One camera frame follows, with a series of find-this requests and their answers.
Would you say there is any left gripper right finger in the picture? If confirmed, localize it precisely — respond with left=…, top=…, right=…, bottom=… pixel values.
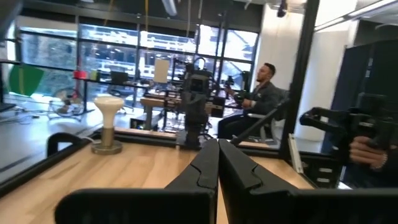
left=218, top=138, right=398, bottom=224

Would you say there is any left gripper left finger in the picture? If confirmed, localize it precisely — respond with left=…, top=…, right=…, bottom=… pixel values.
left=54, top=138, right=221, bottom=224

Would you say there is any silver aluminium bar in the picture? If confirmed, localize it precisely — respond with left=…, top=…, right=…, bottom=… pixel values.
left=287, top=133, right=304, bottom=174

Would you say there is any black computer box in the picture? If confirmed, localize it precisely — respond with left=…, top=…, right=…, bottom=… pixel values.
left=129, top=117, right=147, bottom=130

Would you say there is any grey office chair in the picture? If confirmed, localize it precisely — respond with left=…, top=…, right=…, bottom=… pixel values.
left=247, top=88, right=290, bottom=141

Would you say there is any white mushroom lamp brass base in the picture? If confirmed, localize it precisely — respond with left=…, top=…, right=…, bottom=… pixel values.
left=90, top=95, right=126, bottom=156

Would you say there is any person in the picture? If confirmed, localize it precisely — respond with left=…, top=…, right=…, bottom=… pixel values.
left=217, top=62, right=289, bottom=141

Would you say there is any dark partition panel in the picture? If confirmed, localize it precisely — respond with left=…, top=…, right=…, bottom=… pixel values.
left=323, top=39, right=398, bottom=156

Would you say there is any green curved panel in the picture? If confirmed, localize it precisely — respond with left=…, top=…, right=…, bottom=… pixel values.
left=8, top=64, right=45, bottom=97

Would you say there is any black corner bracket plate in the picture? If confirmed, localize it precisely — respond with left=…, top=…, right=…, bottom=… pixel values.
left=306, top=154, right=341, bottom=189

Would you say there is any black teleoperation leader handle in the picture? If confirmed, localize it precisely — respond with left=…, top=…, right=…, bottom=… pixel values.
left=299, top=92, right=398, bottom=164

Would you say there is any beaded bracelet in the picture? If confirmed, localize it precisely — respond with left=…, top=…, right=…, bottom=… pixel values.
left=371, top=151, right=389, bottom=171

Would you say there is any black aluminium table frame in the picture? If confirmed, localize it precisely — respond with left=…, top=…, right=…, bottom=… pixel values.
left=0, top=127, right=315, bottom=198

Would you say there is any black vertical frame post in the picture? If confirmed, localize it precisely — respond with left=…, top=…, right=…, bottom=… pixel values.
left=279, top=0, right=321, bottom=160

